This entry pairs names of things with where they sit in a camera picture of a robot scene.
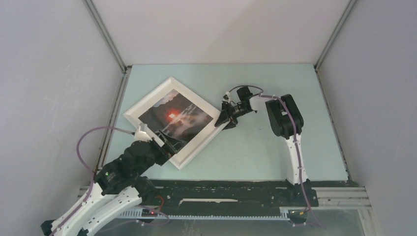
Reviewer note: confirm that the sunset landscape photo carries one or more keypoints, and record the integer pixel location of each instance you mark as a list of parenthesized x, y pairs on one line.
[(176, 117)]

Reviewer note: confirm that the aluminium corner rail left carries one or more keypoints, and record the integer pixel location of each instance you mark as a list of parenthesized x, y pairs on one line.
[(96, 17)]

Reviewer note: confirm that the white photo mat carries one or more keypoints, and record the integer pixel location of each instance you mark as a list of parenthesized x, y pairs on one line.
[(198, 107)]

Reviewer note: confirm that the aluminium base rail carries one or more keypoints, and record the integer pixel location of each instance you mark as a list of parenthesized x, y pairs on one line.
[(330, 198)]

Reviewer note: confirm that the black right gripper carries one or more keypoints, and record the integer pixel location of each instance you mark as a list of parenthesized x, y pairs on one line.
[(226, 107)]

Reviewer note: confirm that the aluminium corner rail right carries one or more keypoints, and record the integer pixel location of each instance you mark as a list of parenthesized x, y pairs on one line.
[(335, 33)]

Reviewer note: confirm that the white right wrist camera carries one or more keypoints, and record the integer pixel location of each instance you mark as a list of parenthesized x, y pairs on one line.
[(226, 97)]

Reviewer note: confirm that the aluminium corner rail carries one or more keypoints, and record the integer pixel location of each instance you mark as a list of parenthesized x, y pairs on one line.
[(96, 17), (335, 33)]

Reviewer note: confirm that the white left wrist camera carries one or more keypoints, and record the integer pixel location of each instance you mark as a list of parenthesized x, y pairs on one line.
[(140, 135)]

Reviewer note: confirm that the white picture frame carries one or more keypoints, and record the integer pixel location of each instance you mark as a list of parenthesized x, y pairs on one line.
[(180, 113)]

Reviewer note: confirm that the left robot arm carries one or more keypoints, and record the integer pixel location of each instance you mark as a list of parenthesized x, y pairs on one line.
[(119, 186)]

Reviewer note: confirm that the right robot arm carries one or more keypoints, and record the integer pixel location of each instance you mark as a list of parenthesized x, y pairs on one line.
[(284, 117)]

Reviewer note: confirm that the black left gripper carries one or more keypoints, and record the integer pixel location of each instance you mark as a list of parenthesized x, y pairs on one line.
[(174, 144)]

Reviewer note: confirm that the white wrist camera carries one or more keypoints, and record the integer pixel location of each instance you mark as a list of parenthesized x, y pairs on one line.
[(226, 97), (140, 135)]

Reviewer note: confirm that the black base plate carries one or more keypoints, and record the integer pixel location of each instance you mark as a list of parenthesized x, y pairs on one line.
[(229, 198)]

